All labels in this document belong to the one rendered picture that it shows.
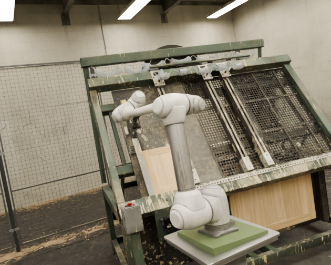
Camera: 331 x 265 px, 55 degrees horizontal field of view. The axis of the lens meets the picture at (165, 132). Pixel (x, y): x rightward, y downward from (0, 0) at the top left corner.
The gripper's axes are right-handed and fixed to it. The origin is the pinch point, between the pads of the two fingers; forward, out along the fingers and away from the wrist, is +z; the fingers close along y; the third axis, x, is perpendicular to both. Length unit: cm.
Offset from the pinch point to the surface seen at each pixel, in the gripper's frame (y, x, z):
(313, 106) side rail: 7, 186, 11
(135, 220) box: 77, -20, -6
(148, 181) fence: 45.1, 0.2, 12.2
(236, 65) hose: -46, 116, -5
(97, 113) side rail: -26.7, -25.0, 11.4
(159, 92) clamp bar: -37, 35, 9
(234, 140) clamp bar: 26, 84, 9
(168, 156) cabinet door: 26.1, 23.5, 14.6
